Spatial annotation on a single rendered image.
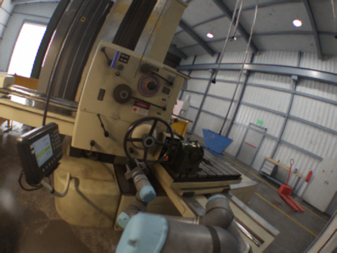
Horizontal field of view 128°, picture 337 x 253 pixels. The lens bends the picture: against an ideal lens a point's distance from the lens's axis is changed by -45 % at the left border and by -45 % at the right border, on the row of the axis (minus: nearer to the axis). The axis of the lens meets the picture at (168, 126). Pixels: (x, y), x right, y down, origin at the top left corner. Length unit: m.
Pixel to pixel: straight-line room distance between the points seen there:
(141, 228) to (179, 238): 0.06
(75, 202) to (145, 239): 1.49
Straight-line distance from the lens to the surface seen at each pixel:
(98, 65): 1.13
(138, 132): 1.12
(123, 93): 1.08
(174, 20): 2.17
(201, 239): 0.25
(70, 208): 1.78
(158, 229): 0.23
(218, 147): 7.40
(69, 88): 1.83
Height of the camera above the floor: 1.61
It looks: 9 degrees down
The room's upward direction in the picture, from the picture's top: 20 degrees clockwise
